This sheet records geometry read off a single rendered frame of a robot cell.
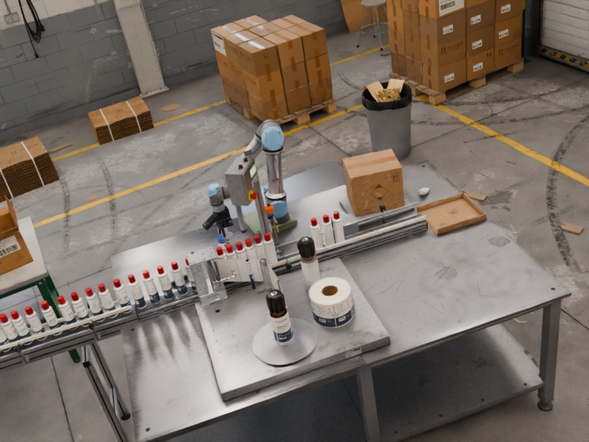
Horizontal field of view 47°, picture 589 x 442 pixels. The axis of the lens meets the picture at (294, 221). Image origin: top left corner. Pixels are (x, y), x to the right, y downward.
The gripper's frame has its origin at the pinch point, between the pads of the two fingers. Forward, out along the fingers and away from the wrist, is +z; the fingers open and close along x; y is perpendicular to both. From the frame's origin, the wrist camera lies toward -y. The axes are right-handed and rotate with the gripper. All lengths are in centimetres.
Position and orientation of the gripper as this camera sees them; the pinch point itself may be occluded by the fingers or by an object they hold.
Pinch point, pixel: (223, 238)
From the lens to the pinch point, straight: 396.7
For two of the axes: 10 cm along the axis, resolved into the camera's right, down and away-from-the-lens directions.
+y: 8.9, -3.6, 2.9
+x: -4.4, -4.4, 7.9
